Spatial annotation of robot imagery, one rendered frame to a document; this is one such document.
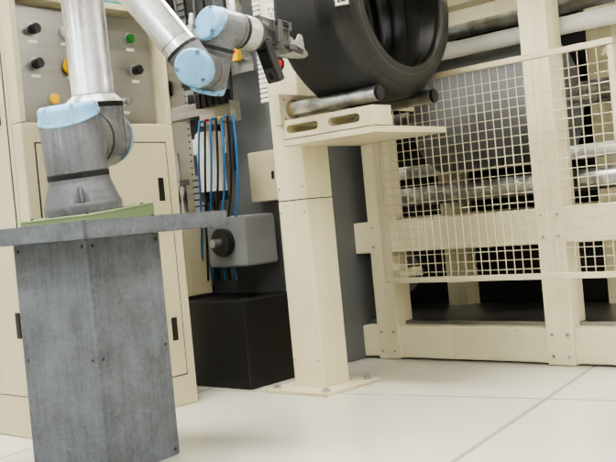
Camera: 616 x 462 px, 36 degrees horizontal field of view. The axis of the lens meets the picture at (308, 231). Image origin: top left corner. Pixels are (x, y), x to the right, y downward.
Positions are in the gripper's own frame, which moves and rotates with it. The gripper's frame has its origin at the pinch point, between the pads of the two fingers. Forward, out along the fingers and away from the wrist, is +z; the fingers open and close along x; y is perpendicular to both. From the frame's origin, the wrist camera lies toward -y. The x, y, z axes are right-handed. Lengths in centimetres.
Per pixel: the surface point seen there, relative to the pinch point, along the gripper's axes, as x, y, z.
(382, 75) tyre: -10.6, -3.2, 22.2
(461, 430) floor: -43, -101, 9
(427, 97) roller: -9.6, -5.8, 46.3
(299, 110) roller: 19.0, -9.7, 18.7
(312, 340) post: 29, -81, 35
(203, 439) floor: 17, -104, -23
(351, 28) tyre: -10.4, 7.7, 8.6
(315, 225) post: 26, -44, 34
